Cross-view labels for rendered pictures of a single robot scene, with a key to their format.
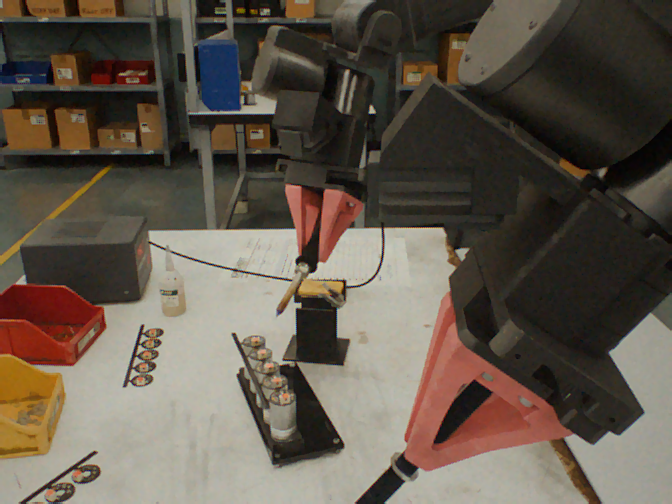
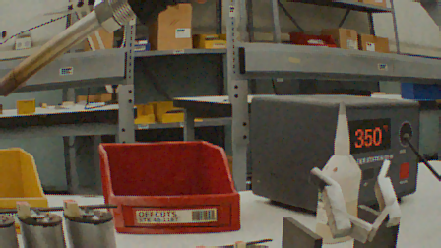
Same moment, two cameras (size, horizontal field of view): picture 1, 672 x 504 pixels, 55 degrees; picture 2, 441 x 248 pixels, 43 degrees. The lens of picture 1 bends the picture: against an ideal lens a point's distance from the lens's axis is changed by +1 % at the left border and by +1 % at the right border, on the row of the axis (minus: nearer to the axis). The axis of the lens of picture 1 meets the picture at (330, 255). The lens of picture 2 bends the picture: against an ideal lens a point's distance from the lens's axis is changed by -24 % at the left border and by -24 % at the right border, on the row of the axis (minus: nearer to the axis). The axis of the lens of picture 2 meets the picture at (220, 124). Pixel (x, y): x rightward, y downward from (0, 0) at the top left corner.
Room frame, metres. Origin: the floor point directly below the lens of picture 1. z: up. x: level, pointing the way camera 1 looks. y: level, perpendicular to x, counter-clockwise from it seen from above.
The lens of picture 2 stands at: (0.58, -0.19, 0.87)
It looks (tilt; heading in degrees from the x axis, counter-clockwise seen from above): 4 degrees down; 71
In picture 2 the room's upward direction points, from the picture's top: 1 degrees counter-clockwise
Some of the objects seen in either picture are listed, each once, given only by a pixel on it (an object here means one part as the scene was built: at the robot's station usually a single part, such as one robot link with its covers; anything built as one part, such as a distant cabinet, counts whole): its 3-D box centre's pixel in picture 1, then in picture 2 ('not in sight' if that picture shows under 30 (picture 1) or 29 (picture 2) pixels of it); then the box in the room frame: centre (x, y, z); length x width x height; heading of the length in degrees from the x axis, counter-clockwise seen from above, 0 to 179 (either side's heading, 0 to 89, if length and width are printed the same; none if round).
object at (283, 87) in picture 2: not in sight; (295, 88); (1.82, 2.51, 0.80); 0.15 x 0.12 x 0.10; 111
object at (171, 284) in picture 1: (170, 278); (341, 173); (0.81, 0.22, 0.80); 0.03 x 0.03 x 0.10
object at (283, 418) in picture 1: (283, 419); not in sight; (0.51, 0.04, 0.79); 0.02 x 0.02 x 0.05
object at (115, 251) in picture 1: (92, 260); (342, 151); (0.88, 0.35, 0.80); 0.15 x 0.12 x 0.10; 95
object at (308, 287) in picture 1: (320, 290); not in sight; (0.86, 0.01, 0.76); 0.07 x 0.05 x 0.02; 87
